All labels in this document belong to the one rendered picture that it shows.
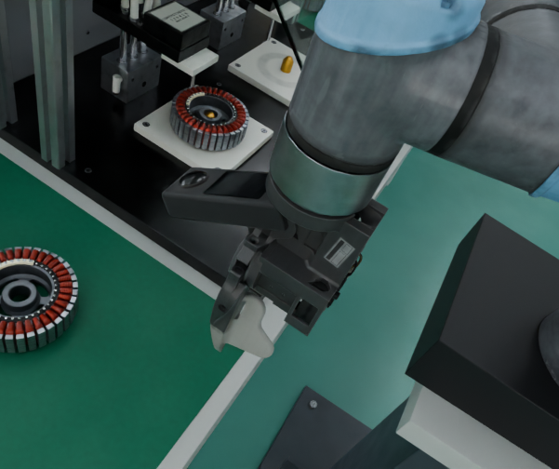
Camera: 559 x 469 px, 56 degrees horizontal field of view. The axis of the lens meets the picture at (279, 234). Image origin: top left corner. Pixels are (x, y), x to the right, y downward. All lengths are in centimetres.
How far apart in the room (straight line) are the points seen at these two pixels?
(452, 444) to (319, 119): 46
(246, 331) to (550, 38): 31
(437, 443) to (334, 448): 78
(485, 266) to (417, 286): 112
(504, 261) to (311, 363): 86
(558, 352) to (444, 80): 46
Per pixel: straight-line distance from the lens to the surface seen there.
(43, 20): 61
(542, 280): 79
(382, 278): 180
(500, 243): 79
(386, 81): 28
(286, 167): 33
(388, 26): 27
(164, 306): 63
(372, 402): 154
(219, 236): 67
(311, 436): 142
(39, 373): 59
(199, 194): 41
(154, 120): 80
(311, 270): 40
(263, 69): 97
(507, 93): 29
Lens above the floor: 128
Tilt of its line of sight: 47 degrees down
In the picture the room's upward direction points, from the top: 23 degrees clockwise
